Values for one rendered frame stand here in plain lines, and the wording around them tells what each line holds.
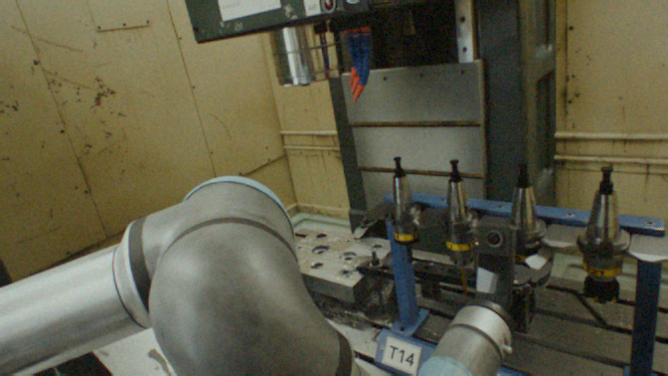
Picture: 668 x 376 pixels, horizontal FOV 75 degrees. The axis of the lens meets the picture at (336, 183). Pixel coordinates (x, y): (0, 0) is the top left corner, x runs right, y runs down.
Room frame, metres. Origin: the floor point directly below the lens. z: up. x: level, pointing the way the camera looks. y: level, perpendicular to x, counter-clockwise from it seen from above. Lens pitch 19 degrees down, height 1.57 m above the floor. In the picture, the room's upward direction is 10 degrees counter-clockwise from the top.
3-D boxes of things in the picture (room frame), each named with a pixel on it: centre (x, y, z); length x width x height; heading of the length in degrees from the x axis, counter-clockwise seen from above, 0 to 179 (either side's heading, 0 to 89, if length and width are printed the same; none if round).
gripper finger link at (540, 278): (0.55, -0.26, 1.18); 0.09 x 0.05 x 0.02; 124
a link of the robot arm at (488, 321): (0.46, -0.15, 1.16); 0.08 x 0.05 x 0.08; 49
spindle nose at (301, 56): (1.05, 0.01, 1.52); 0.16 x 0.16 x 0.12
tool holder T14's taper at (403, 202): (0.76, -0.12, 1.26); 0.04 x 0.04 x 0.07
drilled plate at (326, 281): (1.08, 0.04, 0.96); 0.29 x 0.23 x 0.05; 49
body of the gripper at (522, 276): (0.52, -0.20, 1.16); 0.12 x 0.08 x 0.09; 139
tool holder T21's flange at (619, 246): (0.55, -0.37, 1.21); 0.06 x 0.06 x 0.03
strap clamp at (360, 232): (1.18, -0.07, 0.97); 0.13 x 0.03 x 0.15; 139
